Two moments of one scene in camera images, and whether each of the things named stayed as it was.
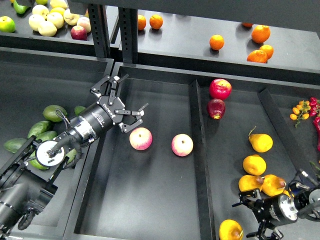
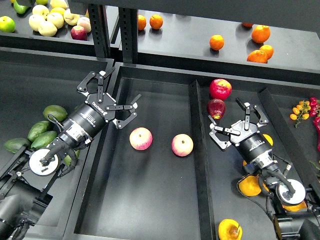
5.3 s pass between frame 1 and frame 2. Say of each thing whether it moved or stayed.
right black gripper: moved
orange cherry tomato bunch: stayed
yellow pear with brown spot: stayed
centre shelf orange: stayed
